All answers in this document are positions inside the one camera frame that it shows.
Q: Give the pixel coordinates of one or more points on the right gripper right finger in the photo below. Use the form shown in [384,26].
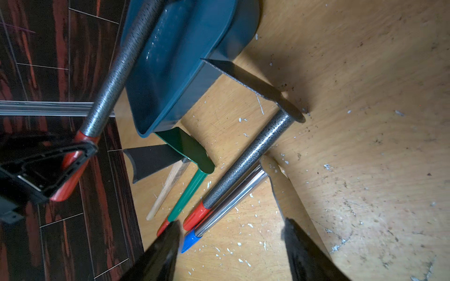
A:
[306,261]

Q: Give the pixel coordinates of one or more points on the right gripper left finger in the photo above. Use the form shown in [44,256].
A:
[159,261]

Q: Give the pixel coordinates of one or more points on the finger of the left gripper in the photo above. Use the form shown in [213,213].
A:
[33,169]

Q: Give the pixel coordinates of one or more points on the grey hoe red grip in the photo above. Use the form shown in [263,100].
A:
[287,114]
[86,139]

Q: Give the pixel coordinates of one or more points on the chrome hoe blue grip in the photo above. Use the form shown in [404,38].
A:
[286,197]

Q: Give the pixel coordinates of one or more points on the teal plastic storage box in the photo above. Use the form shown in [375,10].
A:
[170,76]

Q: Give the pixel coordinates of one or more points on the wooden handle hammer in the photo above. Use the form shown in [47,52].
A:
[152,159]

